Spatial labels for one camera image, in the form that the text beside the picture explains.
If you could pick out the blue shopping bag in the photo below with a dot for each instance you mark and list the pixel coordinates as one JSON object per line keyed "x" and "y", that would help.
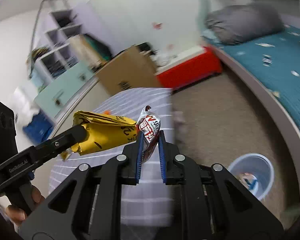
{"x": 39, "y": 129}

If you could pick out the red covered bench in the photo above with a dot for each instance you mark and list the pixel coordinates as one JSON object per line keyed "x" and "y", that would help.
{"x": 188, "y": 67}

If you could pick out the lilac shelf cabinet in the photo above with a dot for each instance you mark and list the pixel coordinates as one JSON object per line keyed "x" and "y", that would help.
{"x": 66, "y": 79}

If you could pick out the white paper bag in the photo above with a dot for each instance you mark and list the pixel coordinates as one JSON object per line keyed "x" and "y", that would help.
{"x": 23, "y": 108}

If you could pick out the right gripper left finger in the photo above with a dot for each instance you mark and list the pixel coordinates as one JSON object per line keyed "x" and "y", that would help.
{"x": 87, "y": 204}

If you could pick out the teal bed mattress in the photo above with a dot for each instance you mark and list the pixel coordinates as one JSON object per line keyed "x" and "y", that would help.
{"x": 274, "y": 60}

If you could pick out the grey checked tablecloth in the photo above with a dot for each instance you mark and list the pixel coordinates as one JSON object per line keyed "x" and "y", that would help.
{"x": 150, "y": 203}

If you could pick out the grey folded duvet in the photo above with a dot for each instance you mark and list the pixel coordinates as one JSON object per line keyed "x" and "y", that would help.
{"x": 237, "y": 24}

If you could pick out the yellow paper bag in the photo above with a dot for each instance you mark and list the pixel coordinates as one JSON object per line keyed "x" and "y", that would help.
{"x": 104, "y": 131}

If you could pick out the person's left hand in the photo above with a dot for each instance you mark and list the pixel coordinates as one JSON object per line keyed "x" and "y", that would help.
{"x": 17, "y": 211}

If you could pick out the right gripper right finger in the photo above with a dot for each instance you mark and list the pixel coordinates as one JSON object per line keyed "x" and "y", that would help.
{"x": 214, "y": 204}

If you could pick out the light blue plastic bucket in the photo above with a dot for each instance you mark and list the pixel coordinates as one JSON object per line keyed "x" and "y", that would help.
{"x": 255, "y": 172}

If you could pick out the hanging clothes on rack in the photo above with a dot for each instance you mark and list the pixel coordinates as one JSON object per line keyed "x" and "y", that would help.
{"x": 86, "y": 49}

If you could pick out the metal stair handrail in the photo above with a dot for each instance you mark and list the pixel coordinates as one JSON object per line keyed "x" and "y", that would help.
{"x": 30, "y": 60}

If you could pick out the red white snack wrapper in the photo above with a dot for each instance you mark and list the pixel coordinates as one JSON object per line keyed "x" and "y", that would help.
{"x": 148, "y": 124}

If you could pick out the large cardboard box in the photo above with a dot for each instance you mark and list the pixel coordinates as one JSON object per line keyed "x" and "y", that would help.
{"x": 129, "y": 69}

